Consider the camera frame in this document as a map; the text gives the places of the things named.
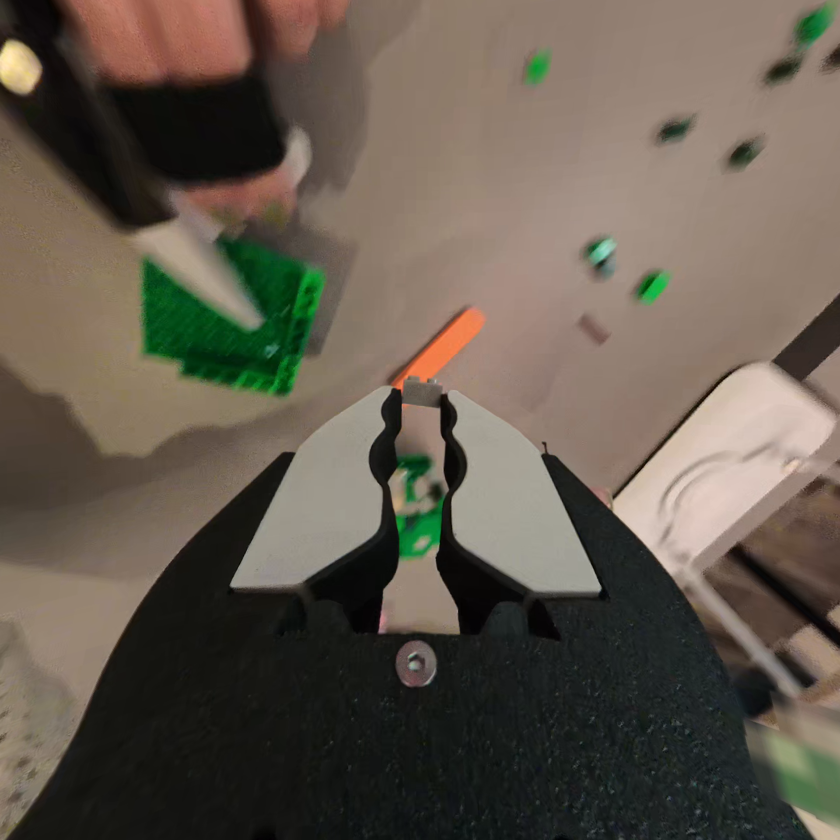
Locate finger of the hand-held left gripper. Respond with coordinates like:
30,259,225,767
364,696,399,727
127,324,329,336
131,193,265,330

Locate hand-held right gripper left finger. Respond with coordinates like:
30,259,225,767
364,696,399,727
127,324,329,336
230,386,403,592

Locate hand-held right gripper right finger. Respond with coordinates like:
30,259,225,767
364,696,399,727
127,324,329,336
436,390,603,599

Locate green lego plate assembly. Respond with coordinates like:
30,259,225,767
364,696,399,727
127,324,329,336
141,239,326,398

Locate small grey lego brick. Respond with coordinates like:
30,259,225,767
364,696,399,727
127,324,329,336
402,375,447,409

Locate green grey lego block build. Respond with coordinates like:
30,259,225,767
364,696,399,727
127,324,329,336
392,455,448,560

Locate orange lego brick separator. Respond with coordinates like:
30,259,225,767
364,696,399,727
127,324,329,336
392,307,488,395

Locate scattered green lego pieces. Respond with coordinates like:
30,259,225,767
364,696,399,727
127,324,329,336
521,0,840,306

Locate person's left hand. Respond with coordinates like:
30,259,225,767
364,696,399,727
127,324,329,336
66,0,349,89

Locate white plastic tray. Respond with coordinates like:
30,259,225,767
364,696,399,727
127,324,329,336
613,362,840,568

